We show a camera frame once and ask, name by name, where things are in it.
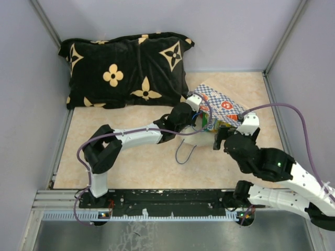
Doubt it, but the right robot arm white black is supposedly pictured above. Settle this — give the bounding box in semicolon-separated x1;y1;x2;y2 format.
213;125;334;231

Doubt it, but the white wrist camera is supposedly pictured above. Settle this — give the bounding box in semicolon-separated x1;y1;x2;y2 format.
236;112;260;136
185;93;203;112

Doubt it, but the purple cable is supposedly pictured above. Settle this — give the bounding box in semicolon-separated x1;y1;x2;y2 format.
237;103;335;227
72;93;211;227

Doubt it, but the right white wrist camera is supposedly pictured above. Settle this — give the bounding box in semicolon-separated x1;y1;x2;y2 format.
236;112;260;136

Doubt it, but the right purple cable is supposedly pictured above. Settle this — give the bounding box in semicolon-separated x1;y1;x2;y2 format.
237;103;335;227

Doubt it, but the black pillow with beige flowers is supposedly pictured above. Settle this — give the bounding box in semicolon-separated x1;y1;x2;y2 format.
59;32;194;110

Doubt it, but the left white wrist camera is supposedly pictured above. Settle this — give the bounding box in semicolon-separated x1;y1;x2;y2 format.
185;93;203;112

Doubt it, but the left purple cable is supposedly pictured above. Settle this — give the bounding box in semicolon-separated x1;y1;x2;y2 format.
72;93;211;227

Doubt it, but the yellow green snack packet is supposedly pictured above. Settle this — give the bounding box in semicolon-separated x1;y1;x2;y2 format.
200;112;231;132

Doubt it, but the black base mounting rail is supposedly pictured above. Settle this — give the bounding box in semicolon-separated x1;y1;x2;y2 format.
79;189;250;217

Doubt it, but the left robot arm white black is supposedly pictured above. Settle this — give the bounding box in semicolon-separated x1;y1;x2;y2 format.
82;102;199;208

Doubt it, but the white slotted cable duct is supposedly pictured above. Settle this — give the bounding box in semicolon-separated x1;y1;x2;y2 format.
43;209;239;222

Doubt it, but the blue checkered paper bag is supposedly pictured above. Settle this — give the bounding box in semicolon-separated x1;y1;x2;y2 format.
175;77;253;165

